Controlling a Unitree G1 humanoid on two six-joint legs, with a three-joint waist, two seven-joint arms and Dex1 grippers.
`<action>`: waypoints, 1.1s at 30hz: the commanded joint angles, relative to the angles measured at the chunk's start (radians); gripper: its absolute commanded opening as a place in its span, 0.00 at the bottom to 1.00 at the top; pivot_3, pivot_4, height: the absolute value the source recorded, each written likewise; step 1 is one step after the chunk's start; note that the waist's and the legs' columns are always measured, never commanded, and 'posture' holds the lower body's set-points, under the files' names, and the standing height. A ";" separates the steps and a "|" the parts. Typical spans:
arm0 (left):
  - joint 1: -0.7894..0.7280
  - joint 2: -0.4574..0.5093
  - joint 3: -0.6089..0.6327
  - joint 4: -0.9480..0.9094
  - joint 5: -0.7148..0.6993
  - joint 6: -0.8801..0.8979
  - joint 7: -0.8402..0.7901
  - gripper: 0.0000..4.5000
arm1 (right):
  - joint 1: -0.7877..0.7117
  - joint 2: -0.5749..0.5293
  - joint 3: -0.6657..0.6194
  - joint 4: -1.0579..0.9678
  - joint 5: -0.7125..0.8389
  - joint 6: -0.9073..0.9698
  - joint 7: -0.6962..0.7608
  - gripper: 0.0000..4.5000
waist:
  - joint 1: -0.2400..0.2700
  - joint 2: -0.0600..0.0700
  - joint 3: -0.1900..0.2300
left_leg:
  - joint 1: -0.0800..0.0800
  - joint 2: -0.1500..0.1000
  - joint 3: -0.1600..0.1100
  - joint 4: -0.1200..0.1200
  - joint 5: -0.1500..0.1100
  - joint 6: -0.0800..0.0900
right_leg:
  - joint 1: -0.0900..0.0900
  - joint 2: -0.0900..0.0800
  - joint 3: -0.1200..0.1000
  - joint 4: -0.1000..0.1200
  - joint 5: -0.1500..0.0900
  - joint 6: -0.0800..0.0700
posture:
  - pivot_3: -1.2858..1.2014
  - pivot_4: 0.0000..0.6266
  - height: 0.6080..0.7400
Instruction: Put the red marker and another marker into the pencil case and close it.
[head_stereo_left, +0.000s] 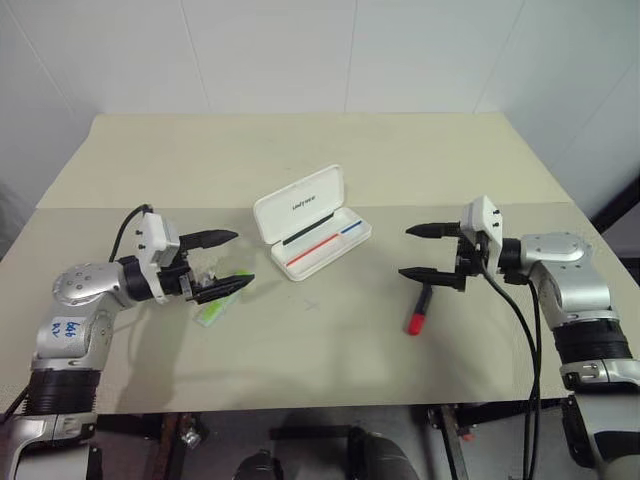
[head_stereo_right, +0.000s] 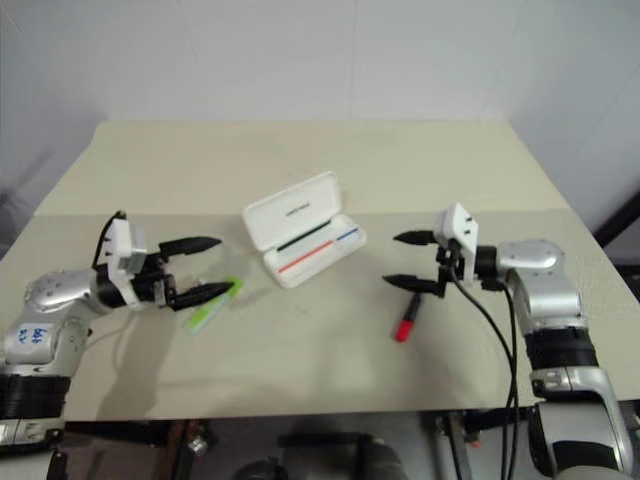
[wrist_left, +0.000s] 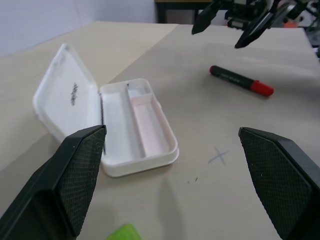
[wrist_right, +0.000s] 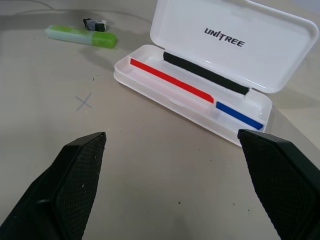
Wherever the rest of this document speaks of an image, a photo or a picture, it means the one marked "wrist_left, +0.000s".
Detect white plastic case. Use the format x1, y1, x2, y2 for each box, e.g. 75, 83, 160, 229
32, 43, 180, 178

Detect black table frame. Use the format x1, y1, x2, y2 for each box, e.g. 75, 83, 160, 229
154, 0, 213, 25

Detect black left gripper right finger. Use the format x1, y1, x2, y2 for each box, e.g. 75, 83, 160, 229
238, 126, 320, 240

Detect green highlighter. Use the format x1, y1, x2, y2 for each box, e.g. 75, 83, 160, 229
104, 223, 143, 240

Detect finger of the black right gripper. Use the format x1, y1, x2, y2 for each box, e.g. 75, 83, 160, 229
191, 0, 225, 36
234, 0, 306, 50

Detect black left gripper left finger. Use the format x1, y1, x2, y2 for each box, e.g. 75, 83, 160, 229
0, 124, 107, 240

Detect black marker with red cap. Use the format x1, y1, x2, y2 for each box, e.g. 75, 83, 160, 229
208, 65, 275, 97

